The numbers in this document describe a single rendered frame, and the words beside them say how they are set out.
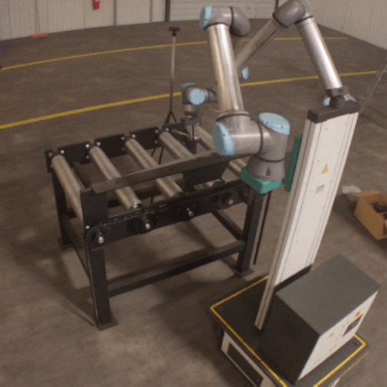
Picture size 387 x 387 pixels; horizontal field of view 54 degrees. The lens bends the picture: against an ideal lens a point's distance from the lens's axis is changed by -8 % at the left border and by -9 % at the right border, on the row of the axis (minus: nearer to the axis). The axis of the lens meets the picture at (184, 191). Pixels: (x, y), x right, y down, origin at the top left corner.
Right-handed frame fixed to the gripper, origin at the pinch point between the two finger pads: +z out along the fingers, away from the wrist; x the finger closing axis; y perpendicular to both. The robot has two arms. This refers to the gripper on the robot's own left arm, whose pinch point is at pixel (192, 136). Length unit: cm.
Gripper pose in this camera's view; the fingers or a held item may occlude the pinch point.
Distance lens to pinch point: 260.0
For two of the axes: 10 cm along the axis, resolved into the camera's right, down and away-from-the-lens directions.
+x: -7.6, 3.3, -5.5
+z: 0.8, 9.0, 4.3
